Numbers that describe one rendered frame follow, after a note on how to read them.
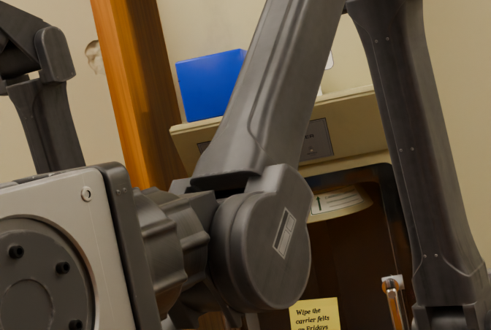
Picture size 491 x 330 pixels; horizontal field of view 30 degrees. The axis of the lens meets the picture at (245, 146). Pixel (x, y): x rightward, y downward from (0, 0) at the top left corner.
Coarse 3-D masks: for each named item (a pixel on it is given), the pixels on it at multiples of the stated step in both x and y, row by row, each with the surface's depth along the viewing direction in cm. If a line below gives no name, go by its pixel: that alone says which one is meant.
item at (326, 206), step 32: (320, 192) 141; (352, 192) 140; (384, 192) 140; (320, 224) 141; (352, 224) 141; (384, 224) 140; (320, 256) 142; (352, 256) 141; (384, 256) 140; (320, 288) 142; (352, 288) 141; (256, 320) 143; (288, 320) 143; (352, 320) 142; (384, 320) 141
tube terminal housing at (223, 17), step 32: (160, 0) 142; (192, 0) 142; (224, 0) 141; (256, 0) 141; (192, 32) 142; (224, 32) 142; (352, 32) 140; (352, 64) 140; (352, 160) 141; (384, 160) 141
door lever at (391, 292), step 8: (384, 280) 141; (392, 280) 140; (384, 288) 141; (392, 288) 136; (392, 296) 136; (392, 304) 136; (392, 312) 136; (400, 312) 136; (392, 320) 136; (400, 320) 136; (400, 328) 136
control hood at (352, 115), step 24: (336, 96) 129; (360, 96) 129; (216, 120) 131; (336, 120) 133; (360, 120) 133; (192, 144) 134; (336, 144) 136; (360, 144) 137; (384, 144) 137; (192, 168) 138
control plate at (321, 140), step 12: (312, 120) 132; (324, 120) 132; (312, 132) 134; (324, 132) 134; (204, 144) 134; (312, 144) 136; (324, 144) 136; (300, 156) 138; (312, 156) 138; (324, 156) 138
